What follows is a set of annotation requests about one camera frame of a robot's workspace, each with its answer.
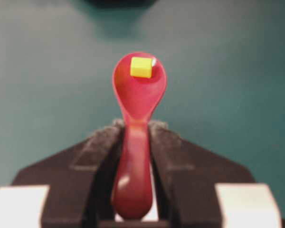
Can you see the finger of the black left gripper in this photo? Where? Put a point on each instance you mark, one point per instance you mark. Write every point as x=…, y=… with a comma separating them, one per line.
x=122, y=2

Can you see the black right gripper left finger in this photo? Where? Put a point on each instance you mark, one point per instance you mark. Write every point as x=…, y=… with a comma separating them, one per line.
x=70, y=189

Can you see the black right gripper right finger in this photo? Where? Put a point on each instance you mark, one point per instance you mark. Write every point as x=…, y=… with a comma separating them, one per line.
x=197, y=188

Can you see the yellow hexagonal prism block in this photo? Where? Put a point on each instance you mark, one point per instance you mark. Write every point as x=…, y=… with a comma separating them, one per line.
x=141, y=67

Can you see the red plastic spoon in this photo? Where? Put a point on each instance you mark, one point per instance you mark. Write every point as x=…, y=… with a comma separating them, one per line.
x=137, y=97

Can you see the green table mat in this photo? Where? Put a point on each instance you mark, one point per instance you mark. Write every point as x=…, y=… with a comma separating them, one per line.
x=225, y=62

